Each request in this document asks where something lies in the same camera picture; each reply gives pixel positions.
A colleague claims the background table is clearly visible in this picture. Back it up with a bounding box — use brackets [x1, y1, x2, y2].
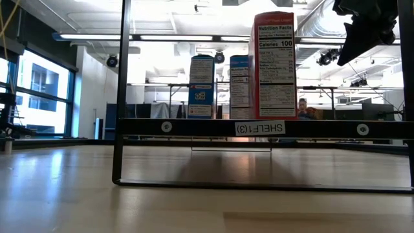
[127, 82, 190, 119]
[297, 85, 405, 120]

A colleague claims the blue cereal box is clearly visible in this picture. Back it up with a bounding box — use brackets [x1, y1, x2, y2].
[229, 54, 252, 120]
[188, 54, 216, 120]

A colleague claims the orange cable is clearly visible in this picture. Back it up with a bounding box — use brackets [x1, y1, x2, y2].
[0, 0, 20, 94]

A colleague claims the dark monitor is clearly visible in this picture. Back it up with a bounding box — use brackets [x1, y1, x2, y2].
[361, 102, 396, 122]

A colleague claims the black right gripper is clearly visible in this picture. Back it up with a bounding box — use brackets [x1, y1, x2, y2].
[332, 0, 399, 67]

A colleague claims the black aluminium table frame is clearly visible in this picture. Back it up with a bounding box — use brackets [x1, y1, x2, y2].
[0, 138, 410, 155]

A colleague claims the red cereal box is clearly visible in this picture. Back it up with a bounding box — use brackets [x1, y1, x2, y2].
[248, 11, 298, 120]

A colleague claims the long ceiling light strip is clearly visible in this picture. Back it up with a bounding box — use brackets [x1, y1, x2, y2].
[52, 32, 252, 42]

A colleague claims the silver ventilation duct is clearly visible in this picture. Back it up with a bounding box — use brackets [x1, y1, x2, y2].
[296, 0, 353, 65]

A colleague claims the black ceiling spotlight cluster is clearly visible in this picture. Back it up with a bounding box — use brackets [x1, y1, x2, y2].
[316, 48, 342, 67]

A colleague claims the person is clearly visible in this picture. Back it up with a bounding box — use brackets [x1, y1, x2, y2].
[297, 98, 320, 120]

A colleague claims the large window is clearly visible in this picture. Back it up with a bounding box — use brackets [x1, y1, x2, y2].
[0, 48, 78, 137]

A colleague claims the wooden shelf with black frame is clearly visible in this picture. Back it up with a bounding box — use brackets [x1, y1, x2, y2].
[111, 0, 414, 194]

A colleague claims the blue partition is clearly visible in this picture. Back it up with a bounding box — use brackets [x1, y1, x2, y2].
[103, 102, 186, 140]

